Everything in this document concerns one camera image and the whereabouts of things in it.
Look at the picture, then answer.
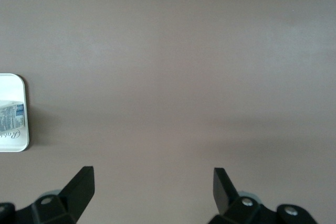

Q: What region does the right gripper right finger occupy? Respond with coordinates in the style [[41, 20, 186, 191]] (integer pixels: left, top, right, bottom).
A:
[[208, 167, 317, 224]]

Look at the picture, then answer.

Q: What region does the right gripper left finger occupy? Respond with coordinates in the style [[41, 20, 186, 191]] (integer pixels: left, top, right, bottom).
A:
[[0, 166, 95, 224]]

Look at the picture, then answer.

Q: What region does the blue and white milk carton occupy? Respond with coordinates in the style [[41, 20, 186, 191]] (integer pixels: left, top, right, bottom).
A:
[[0, 100, 26, 133]]

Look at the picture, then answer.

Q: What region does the cream tray with rabbit print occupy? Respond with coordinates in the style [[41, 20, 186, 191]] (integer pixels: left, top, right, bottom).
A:
[[0, 73, 30, 153]]

